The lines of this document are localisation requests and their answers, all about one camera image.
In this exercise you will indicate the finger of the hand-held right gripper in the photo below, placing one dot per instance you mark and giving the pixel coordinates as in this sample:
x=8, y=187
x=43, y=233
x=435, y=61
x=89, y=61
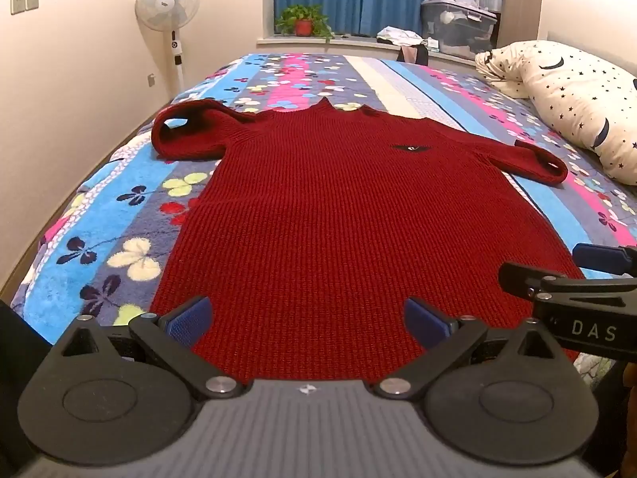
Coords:
x=527, y=279
x=599, y=258

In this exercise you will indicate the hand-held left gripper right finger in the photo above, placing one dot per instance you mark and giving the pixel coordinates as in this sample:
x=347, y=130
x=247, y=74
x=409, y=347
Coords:
x=428, y=321

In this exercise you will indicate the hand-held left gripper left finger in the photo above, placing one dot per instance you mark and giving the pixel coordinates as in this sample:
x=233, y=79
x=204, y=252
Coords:
x=186, y=321

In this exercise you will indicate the red knitted sweater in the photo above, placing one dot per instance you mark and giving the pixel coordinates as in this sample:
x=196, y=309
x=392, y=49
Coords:
x=323, y=224

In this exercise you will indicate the white crumpled clothes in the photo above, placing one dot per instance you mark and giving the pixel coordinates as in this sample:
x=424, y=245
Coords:
x=398, y=35

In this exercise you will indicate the floral striped blanket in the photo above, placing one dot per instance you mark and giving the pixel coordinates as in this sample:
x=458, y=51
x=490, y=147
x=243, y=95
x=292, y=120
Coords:
x=99, y=219

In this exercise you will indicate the star moon pattern pillow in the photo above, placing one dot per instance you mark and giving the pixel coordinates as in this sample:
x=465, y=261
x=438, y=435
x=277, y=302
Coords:
x=567, y=94

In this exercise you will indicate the dark and pink garment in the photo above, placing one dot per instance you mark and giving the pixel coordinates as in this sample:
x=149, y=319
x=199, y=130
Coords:
x=412, y=54

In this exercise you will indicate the clear plastic storage box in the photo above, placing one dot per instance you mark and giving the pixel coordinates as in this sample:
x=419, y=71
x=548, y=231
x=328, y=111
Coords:
x=460, y=27

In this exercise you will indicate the white standing fan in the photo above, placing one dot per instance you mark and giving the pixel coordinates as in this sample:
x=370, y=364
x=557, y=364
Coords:
x=168, y=2

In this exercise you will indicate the potted green plant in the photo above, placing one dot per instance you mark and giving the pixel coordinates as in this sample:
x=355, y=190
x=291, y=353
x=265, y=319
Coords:
x=303, y=20

